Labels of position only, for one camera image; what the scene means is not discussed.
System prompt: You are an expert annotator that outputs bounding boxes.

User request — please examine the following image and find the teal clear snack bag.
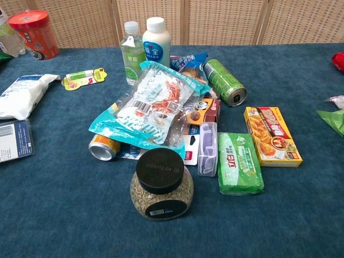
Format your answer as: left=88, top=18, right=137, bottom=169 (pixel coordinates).
left=88, top=60, right=211, bottom=160

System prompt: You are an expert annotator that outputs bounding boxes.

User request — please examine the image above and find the blue snack packet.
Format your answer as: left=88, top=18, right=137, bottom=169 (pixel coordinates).
left=169, top=52, right=209, bottom=84

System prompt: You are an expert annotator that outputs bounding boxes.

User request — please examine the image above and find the white powder bag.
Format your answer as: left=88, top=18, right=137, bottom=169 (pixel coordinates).
left=0, top=74, right=61, bottom=120

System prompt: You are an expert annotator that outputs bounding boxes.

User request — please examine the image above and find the green plastic bag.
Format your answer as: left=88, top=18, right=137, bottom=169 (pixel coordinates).
left=316, top=109, right=344, bottom=136

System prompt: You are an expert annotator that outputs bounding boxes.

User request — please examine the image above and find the white red hang card package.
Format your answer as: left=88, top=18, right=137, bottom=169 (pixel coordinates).
left=182, top=134, right=201, bottom=166

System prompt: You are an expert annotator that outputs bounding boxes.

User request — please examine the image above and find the clear floss pick box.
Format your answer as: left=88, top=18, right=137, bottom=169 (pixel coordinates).
left=197, top=121, right=218, bottom=177

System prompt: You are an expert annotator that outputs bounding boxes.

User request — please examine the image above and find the brown panda snack box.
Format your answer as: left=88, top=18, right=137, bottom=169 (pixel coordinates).
left=186, top=97, right=222, bottom=126

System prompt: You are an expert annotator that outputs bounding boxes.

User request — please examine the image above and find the glass jar with black lid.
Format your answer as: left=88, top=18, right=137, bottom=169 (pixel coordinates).
left=130, top=147, right=195, bottom=221

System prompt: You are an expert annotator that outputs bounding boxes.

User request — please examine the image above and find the green drink can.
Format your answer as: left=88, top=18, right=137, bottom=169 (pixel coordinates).
left=203, top=59, right=247, bottom=107

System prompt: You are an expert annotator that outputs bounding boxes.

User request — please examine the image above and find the orange drink can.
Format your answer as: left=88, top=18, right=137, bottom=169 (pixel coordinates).
left=88, top=133, right=121, bottom=161

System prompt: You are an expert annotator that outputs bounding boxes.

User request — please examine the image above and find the green soap bar package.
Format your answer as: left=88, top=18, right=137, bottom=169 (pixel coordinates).
left=217, top=132, right=265, bottom=196

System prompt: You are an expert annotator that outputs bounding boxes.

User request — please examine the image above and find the clear bottle green label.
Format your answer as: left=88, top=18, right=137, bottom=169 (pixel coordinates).
left=119, top=21, right=147, bottom=86

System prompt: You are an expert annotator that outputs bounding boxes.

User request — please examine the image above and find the white yogurt bottle blue label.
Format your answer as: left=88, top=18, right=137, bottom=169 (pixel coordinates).
left=141, top=17, right=172, bottom=68

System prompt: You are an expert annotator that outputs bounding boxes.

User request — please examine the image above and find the yellow curry box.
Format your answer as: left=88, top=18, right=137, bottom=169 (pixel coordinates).
left=243, top=106, right=304, bottom=168

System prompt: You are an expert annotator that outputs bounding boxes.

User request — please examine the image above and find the lip balm blister card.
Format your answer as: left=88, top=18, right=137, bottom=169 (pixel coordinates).
left=61, top=67, right=108, bottom=91

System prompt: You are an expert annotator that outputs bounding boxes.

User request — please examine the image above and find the rattan folding screen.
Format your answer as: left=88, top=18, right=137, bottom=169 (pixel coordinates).
left=0, top=0, right=344, bottom=49

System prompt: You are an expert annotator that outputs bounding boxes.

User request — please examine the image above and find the blue table cloth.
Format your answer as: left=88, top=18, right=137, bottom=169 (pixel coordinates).
left=0, top=43, right=344, bottom=258

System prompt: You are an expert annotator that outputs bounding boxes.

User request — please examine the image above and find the dark blue card package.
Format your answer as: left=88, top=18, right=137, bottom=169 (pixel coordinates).
left=0, top=119, right=35, bottom=163

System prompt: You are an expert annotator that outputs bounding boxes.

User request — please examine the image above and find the red cup noodle container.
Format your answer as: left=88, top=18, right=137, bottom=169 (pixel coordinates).
left=8, top=10, right=60, bottom=61

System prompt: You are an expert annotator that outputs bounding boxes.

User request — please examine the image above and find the clear white plastic wrapper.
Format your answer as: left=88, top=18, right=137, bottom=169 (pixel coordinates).
left=324, top=95, right=344, bottom=110

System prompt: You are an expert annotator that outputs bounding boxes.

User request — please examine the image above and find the green package corner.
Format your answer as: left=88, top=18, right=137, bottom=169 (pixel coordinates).
left=0, top=51, right=13, bottom=67

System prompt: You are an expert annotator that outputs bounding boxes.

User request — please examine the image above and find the clear lime drink bottle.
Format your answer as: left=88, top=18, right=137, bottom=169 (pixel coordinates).
left=0, top=6, right=26, bottom=58

